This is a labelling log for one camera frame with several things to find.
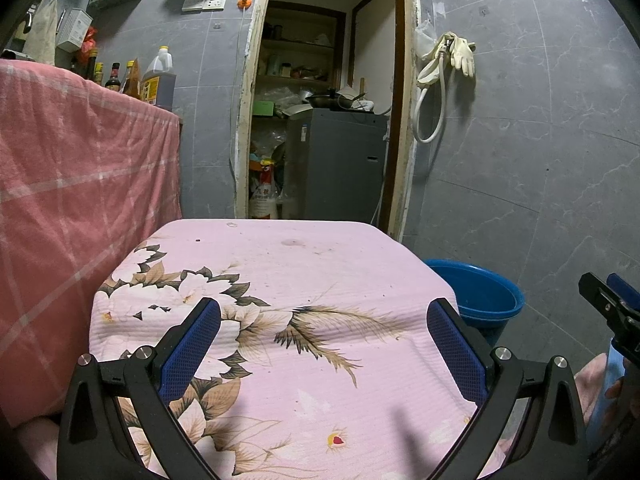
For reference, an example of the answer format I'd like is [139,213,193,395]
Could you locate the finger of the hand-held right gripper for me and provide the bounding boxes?
[578,272,640,342]
[606,272,640,311]

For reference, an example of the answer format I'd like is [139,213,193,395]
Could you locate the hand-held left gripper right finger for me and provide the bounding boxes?
[426,297,588,480]

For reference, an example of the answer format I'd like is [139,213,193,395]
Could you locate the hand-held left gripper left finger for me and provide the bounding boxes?
[57,297,223,480]

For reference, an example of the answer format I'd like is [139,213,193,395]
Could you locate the blue plastic bucket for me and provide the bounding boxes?
[422,259,526,346]

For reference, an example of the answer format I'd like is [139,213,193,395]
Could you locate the person's right hand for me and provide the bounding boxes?
[602,375,632,402]

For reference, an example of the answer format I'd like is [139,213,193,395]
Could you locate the light blue cloth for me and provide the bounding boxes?
[585,337,628,456]

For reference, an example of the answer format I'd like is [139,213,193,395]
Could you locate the person's right leg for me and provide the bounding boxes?
[574,352,613,426]

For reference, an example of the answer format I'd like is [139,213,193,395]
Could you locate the person's leg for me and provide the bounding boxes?
[574,352,613,426]
[12,412,63,480]

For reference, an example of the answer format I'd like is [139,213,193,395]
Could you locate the pink floral cloth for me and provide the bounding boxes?
[89,217,506,480]

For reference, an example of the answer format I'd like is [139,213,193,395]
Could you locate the red bottle on floor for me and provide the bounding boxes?
[248,165,281,220]

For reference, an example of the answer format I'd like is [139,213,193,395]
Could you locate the person's left leg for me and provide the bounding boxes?
[12,412,63,480]

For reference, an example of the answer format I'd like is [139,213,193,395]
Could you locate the pink checked towel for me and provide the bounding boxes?
[0,57,183,431]

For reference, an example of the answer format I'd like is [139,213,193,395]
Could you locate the grey washing machine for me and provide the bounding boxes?
[285,108,390,226]

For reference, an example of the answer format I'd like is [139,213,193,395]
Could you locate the large cooking oil bottle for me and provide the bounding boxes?
[140,46,177,111]

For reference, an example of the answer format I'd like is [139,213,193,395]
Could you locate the brown pointed bottle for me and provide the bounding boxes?
[122,60,142,100]

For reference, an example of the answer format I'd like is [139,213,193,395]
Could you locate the black wok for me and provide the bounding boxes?
[305,89,353,110]

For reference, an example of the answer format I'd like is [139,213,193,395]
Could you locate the cream rubber gloves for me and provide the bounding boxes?
[450,35,477,78]

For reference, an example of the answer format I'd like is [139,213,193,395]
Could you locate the wooden shelf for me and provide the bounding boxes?
[257,2,346,86]

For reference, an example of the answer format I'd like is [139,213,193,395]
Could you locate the white cloth bag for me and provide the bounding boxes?
[25,0,61,66]

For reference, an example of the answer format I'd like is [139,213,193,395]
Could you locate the wooden door frame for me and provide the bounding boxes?
[231,0,431,241]

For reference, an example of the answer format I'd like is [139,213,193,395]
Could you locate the white hose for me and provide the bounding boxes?
[412,32,456,143]

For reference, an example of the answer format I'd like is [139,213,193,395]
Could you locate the small clear bag on frame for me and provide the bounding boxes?
[414,20,438,61]

